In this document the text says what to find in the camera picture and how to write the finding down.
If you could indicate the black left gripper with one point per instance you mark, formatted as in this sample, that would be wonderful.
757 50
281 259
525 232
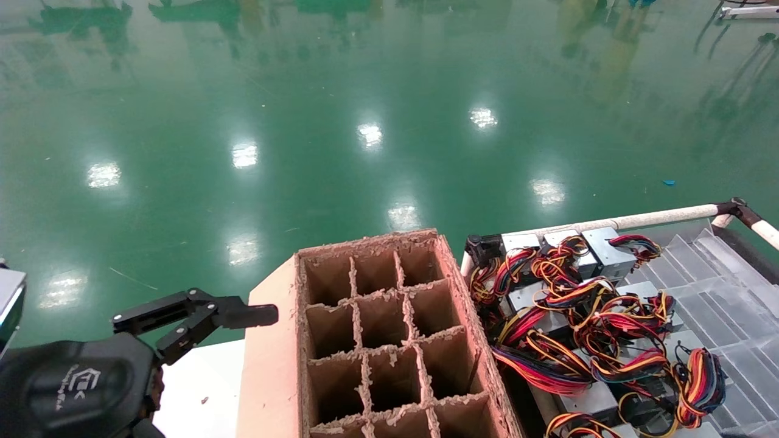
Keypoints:
73 383

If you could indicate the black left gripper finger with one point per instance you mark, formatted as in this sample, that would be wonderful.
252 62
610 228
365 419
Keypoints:
243 315

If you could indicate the brown cardboard divider box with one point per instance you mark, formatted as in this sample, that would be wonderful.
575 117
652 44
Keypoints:
274 365

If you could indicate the white platform board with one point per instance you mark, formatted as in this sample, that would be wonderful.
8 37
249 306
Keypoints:
201 389

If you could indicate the black plastic block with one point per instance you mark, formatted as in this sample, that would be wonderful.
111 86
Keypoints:
484 248

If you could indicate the clear plastic divider tray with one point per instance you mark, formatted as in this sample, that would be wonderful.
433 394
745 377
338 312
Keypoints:
730 304

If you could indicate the black cart corner joint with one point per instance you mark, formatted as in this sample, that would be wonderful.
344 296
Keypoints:
739 210

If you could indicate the white padded cart rail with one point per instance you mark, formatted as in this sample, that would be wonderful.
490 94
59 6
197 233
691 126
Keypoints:
768 232
639 218

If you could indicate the white metal frame bar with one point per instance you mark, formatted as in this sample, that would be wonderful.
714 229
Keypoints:
748 11

